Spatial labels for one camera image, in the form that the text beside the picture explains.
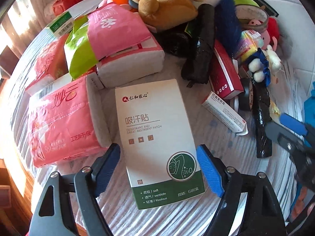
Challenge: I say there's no blue plastic crate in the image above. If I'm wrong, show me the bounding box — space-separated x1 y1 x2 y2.
304 82 315 127

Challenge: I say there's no striped grey tablecloth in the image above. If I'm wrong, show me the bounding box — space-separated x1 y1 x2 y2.
9 0 308 236

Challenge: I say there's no small bear doll blue dress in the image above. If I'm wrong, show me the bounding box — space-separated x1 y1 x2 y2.
245 44 283 87

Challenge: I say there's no small white red box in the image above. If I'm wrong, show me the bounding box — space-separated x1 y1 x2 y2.
202 92 248 136

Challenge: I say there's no red white medicine box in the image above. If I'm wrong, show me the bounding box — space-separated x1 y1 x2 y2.
209 40 244 100

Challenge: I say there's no large white green box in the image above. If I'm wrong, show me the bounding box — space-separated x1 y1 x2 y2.
115 79 205 210

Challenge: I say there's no colourful small snack pack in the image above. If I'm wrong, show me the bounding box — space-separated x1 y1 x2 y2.
234 29 264 64

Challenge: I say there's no red plush toy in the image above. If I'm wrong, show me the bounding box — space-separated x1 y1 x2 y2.
267 17 280 41

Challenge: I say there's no black folded umbrella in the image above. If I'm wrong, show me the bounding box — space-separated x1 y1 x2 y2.
181 4 215 88

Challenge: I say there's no blue feather duster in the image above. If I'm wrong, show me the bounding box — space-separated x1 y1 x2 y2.
215 0 241 57

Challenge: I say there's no green frog plush toy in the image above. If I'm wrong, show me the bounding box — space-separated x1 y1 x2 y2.
234 0 259 7

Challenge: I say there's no lime green snack pack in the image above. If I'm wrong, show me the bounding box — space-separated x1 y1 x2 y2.
64 16 99 79

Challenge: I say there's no green tea box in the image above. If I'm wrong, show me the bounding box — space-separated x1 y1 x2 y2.
46 11 74 38

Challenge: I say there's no pink pad pack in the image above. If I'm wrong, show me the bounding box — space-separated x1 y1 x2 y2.
88 3 151 60

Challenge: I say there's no brown bear plush toy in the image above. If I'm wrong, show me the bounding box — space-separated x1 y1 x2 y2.
131 0 203 32

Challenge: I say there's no window curtain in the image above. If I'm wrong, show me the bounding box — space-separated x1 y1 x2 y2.
1 0 56 58

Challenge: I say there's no red handbag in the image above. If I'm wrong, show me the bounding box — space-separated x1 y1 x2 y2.
52 0 82 16

